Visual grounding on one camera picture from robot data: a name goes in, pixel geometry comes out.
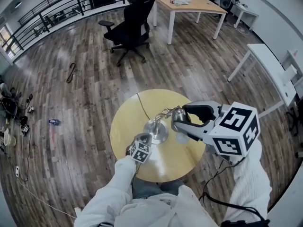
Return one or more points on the person's white hooded top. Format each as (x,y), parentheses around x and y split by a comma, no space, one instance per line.
(154,212)

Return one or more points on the small white power strip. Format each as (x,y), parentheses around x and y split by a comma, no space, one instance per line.
(17,170)

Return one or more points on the black swivel chair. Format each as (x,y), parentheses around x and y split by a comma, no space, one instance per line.
(296,119)

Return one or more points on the white mesh basket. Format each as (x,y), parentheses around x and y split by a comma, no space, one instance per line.
(9,140)

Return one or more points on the black office chair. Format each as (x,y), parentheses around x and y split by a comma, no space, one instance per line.
(132,27)

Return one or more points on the wooden-top table with white legs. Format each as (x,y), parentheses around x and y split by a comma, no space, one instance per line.
(201,5)

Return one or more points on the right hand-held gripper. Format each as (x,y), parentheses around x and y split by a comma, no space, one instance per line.
(236,131)

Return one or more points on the white box appliance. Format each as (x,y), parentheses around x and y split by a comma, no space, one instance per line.
(288,74)

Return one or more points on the round yellow two-tier table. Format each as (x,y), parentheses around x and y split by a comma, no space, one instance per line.
(132,117)

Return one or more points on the blue packet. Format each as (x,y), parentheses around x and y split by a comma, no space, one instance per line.
(54,121)

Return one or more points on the silver metal stand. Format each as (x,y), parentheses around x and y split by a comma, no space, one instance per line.
(156,131)

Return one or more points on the black metal railing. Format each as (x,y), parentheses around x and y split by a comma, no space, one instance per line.
(47,6)

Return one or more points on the person's left forearm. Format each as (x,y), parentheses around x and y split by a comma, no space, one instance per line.
(123,174)

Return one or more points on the black stand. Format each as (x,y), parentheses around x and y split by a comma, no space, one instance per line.
(243,223)

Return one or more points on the person's grey trousers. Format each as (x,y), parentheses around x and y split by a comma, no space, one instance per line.
(142,188)

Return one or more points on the person's right forearm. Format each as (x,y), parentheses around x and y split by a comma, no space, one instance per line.
(248,181)

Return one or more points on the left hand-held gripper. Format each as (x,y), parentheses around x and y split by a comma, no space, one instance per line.
(140,151)

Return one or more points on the white papers pile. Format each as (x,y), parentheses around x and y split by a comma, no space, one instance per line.
(183,1)

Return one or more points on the white long table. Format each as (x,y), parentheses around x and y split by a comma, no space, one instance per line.
(267,65)

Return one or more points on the black round bag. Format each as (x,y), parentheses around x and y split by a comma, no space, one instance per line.
(8,106)

